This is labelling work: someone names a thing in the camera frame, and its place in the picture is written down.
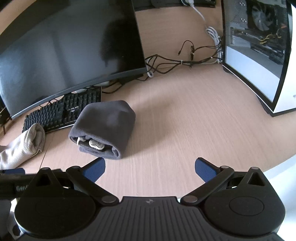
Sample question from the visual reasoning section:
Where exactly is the dark grey device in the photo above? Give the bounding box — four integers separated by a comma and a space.
150, 0, 181, 10

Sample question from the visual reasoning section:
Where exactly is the coiled white cable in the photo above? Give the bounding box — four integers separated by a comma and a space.
205, 26, 223, 64

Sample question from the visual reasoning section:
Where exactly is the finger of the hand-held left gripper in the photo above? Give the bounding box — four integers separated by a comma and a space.
0, 168, 35, 183
0, 183, 28, 200

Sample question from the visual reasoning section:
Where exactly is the dark metal stand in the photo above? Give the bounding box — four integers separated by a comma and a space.
0, 97, 12, 135

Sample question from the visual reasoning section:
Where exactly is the white plugged cable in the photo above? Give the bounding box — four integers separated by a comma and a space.
188, 0, 206, 22

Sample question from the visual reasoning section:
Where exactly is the dark grey garment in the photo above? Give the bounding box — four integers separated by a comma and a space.
68, 100, 136, 160

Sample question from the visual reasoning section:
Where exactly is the black power strip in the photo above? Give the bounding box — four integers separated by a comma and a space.
181, 0, 216, 7

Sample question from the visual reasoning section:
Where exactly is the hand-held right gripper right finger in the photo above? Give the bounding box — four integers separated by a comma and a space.
180, 158, 270, 205

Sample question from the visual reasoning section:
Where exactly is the black monitor stand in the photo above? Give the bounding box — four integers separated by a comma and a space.
117, 77, 141, 85

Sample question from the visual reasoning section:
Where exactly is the beige ribbed garment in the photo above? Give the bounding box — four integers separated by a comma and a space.
0, 123, 46, 171

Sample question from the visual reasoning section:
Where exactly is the black curved monitor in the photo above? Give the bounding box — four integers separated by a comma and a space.
0, 0, 148, 120

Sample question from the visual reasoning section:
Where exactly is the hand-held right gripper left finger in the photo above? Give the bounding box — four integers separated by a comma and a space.
25, 158, 117, 205

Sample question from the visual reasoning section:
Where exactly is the black cable bundle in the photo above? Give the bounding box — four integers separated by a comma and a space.
144, 40, 223, 76

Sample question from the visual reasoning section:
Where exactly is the black keyboard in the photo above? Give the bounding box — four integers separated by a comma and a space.
22, 86, 102, 133

